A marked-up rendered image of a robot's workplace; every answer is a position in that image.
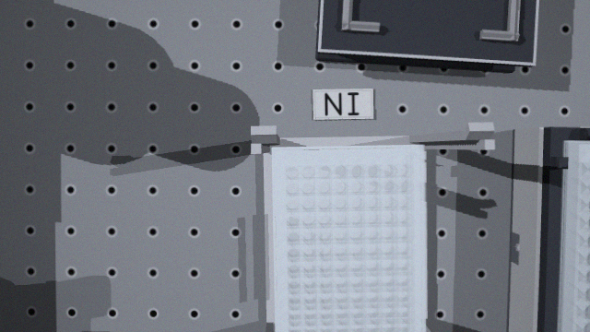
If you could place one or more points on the grey perforated base plate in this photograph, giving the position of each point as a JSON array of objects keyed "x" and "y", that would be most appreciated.
[{"x": 129, "y": 197}]

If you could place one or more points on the dark grey nest plate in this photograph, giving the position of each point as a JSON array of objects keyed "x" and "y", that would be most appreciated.
[{"x": 501, "y": 34}]

